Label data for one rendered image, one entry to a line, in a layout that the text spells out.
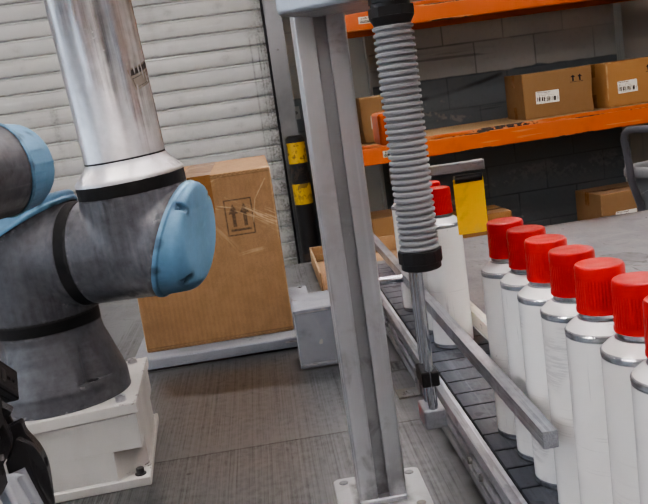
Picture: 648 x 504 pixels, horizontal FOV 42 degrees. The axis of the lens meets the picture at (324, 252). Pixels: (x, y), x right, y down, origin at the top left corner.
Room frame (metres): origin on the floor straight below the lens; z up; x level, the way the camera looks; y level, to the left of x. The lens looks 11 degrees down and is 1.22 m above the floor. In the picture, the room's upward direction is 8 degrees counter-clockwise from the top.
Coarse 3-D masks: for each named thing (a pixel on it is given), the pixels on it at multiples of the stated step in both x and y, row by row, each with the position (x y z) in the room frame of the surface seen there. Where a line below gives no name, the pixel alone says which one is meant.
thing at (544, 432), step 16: (384, 256) 1.30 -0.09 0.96; (400, 272) 1.15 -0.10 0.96; (432, 304) 0.96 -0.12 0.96; (448, 320) 0.88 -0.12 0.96; (464, 336) 0.82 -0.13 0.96; (464, 352) 0.80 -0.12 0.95; (480, 352) 0.76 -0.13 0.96; (480, 368) 0.74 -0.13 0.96; (496, 368) 0.71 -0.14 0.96; (496, 384) 0.68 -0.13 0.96; (512, 384) 0.67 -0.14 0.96; (512, 400) 0.64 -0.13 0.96; (528, 400) 0.63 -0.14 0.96; (528, 416) 0.60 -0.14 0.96; (544, 416) 0.60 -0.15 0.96; (544, 432) 0.57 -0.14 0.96; (544, 448) 0.57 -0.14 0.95
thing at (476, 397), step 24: (384, 264) 1.60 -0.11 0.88; (384, 288) 1.41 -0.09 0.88; (408, 312) 1.23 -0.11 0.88; (432, 336) 1.10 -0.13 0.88; (480, 336) 1.07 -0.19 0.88; (456, 360) 0.99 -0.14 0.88; (456, 384) 0.90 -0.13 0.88; (480, 384) 0.89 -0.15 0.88; (480, 408) 0.83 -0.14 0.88; (480, 432) 0.77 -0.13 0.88; (504, 456) 0.71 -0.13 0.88; (528, 480) 0.66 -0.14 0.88
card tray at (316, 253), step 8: (384, 240) 1.96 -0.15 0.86; (392, 240) 1.96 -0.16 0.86; (312, 248) 1.95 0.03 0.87; (320, 248) 1.95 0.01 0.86; (392, 248) 1.96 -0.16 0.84; (312, 256) 1.85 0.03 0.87; (320, 256) 1.95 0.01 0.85; (376, 256) 1.92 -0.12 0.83; (312, 264) 1.91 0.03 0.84; (320, 264) 1.92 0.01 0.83; (320, 272) 1.66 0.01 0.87; (320, 280) 1.66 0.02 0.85
